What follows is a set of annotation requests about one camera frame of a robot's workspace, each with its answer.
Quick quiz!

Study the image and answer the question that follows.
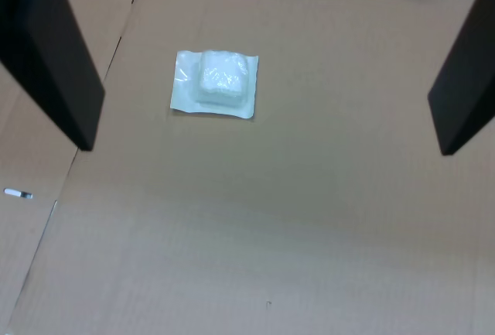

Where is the white cotton packet clear wrap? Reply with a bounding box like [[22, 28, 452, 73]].
[[169, 49, 259, 120]]

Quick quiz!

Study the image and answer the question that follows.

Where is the brown cardboard sheet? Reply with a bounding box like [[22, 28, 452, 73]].
[[0, 0, 150, 335], [7, 0, 495, 335]]

